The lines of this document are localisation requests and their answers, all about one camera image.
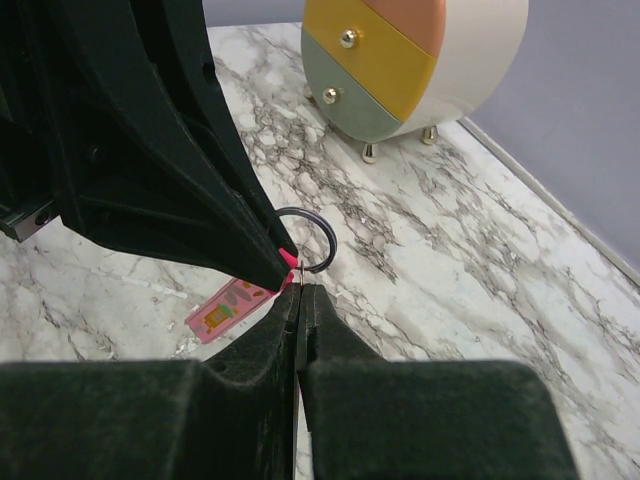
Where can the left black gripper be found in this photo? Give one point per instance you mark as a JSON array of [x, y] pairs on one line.
[[113, 119]]

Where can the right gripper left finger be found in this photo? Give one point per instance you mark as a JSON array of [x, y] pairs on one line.
[[233, 416]]

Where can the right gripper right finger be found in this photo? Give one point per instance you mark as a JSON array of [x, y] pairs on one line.
[[371, 418]]

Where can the pink keyring tag with ring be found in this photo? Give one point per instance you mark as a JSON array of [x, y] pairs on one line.
[[239, 299]]

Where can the round pastel drawer cabinet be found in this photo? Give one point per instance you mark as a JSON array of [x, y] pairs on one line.
[[382, 69]]

